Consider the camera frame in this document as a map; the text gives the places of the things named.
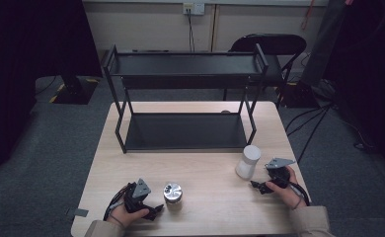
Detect grey covered stand pole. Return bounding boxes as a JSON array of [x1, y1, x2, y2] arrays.
[[300, 0, 350, 88]]

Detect black stand with striped base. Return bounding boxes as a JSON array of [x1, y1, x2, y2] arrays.
[[48, 67, 100, 106]]

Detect glass jar with metal lid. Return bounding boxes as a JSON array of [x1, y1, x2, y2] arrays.
[[162, 182, 184, 207]]

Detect black floor cable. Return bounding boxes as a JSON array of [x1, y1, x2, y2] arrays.
[[284, 104, 332, 138], [35, 75, 59, 97]]

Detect black power cable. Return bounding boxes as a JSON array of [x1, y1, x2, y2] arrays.
[[186, 8, 196, 53]]

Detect red cord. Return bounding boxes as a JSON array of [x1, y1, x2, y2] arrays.
[[300, 0, 317, 32]]

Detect white cylindrical container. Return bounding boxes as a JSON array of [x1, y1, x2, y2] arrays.
[[235, 144, 263, 181]]

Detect black curtain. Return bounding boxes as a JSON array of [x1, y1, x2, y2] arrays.
[[0, 0, 104, 175], [323, 0, 385, 181]]

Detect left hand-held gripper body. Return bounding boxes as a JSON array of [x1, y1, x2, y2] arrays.
[[124, 178, 152, 213]]

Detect white wall socket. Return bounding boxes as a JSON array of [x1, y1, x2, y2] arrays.
[[182, 2, 206, 17]]

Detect person's left hand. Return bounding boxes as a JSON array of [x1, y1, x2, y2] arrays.
[[110, 203, 151, 228]]

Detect person's right hand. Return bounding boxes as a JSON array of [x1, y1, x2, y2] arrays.
[[265, 165, 305, 210]]

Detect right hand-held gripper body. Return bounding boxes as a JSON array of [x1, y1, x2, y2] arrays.
[[265, 157, 296, 191]]

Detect black tripod leg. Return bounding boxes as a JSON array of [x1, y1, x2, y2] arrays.
[[296, 104, 332, 165]]

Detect hand-held gripper cable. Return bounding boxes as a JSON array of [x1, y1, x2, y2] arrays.
[[288, 180, 311, 207], [103, 183, 129, 222]]

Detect right hand-held gripper cable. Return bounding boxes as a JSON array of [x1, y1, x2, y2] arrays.
[[288, 180, 311, 207]]

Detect black metal two-tier shelf rack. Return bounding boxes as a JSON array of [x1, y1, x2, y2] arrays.
[[102, 42, 270, 155]]

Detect black folding chair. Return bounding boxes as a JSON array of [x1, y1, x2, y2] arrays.
[[222, 33, 309, 110]]

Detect grey tape strip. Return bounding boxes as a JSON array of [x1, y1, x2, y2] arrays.
[[64, 206, 90, 218]]

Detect left hand-held gripper cable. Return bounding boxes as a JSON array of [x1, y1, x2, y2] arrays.
[[103, 183, 129, 222]]

